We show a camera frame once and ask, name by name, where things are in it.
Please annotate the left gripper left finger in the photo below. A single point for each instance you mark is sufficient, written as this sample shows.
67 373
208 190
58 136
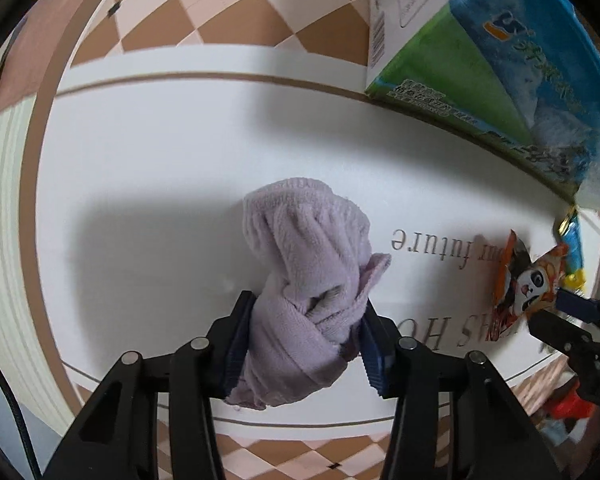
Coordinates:
238 343

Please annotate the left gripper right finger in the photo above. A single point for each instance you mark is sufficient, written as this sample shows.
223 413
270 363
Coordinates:
376 340

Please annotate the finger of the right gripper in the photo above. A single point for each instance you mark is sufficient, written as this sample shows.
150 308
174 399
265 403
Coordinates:
570 303

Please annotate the orange panda snack bag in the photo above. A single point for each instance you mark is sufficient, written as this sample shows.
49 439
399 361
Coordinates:
523 286

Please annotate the long blue snack packet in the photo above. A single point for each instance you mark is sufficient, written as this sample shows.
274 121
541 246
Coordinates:
568 233

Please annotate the purple fluffy cloth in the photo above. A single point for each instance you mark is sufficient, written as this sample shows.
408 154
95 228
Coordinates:
321 267

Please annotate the red snack packet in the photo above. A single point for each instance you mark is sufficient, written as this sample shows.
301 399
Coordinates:
570 406

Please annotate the open cardboard box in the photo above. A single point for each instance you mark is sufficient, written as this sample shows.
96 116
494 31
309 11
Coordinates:
522 76

